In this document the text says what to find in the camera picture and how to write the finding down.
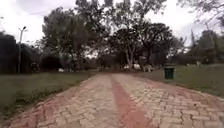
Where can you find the white car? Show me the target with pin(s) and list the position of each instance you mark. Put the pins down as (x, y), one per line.
(136, 66)

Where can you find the group of trees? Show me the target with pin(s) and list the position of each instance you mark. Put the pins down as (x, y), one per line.
(126, 36)

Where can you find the red and grey brick path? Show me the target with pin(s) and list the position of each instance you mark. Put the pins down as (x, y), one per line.
(100, 106)

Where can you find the green litter bin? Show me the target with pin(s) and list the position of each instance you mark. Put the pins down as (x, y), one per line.
(169, 72)

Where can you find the grass lawn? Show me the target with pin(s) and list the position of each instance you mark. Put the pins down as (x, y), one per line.
(200, 78)
(30, 85)

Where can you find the street lamp pole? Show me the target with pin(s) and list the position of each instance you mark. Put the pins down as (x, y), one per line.
(19, 50)

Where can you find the dark hedge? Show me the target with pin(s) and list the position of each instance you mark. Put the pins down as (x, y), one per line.
(10, 55)

